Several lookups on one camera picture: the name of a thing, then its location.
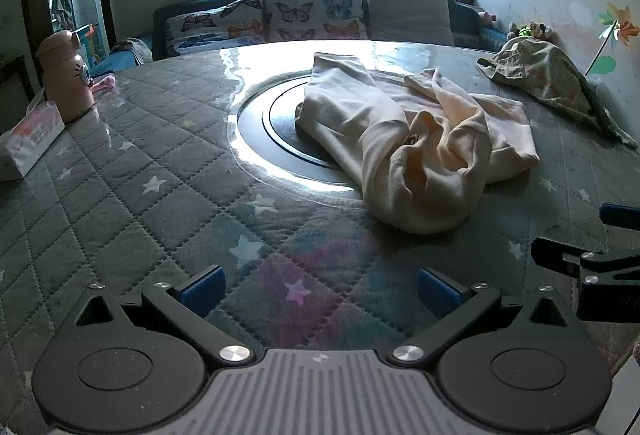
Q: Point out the blue box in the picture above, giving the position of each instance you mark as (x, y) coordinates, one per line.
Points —
(89, 45)

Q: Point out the pink bottle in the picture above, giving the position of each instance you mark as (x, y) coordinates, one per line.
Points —
(62, 80)

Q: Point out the small pink object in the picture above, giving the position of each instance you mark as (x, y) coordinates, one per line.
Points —
(104, 85)

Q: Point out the folded blanket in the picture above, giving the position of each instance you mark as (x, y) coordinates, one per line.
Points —
(132, 50)

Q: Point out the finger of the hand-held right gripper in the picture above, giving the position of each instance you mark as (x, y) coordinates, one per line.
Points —
(620, 215)
(550, 252)

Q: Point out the round black hotplate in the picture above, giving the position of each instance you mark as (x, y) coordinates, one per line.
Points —
(285, 120)

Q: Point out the paper pinwheel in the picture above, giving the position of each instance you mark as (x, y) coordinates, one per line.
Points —
(620, 27)

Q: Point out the cream long-sleeved garment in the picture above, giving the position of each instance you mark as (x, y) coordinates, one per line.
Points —
(400, 155)

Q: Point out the pink plush toy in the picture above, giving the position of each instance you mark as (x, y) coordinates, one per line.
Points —
(486, 17)

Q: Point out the green stuffed toy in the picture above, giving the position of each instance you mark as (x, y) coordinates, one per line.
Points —
(530, 30)

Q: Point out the tissue pack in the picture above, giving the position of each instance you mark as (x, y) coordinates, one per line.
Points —
(30, 140)

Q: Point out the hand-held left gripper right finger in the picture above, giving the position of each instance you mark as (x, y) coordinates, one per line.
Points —
(437, 292)

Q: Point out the plain grey pillow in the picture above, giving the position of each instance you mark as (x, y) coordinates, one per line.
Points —
(407, 12)

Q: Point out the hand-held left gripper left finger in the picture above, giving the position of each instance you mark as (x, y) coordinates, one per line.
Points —
(202, 290)

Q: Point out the small butterfly print pillow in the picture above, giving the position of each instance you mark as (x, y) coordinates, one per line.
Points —
(215, 25)

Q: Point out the green patterned garment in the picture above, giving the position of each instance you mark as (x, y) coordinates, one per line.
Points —
(545, 75)

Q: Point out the large butterfly print pillow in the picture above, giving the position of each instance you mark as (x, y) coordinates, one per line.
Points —
(310, 7)

